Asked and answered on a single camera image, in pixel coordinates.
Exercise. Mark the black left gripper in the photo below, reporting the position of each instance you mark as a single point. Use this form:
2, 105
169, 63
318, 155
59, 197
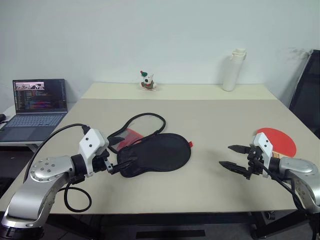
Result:
101, 162

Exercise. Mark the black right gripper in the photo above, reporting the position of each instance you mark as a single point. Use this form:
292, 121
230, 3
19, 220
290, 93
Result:
255, 160

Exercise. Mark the black paddle case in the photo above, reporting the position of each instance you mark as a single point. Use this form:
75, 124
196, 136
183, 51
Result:
160, 152

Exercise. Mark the red table tennis paddle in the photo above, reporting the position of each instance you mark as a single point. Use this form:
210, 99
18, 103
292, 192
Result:
282, 142

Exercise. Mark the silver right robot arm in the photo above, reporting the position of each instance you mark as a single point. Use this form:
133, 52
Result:
297, 166

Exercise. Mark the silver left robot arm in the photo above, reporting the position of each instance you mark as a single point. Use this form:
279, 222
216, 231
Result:
37, 172

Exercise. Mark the black caster wheel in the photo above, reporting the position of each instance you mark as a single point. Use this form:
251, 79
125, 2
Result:
270, 215

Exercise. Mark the white water bottle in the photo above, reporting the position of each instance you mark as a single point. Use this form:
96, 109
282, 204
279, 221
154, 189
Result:
231, 72

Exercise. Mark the open grey laptop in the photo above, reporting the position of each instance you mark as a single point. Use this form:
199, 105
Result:
32, 122

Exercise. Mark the black mesh office chair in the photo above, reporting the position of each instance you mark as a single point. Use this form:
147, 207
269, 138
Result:
310, 95

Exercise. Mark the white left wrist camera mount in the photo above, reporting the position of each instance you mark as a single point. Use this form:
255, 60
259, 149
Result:
91, 142

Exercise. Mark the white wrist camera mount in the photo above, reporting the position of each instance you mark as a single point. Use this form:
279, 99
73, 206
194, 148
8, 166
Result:
262, 141
91, 142

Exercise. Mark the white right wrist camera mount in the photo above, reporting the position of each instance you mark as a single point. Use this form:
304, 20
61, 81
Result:
262, 141

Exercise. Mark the black table frame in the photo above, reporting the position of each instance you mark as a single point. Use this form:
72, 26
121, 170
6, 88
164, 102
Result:
257, 222

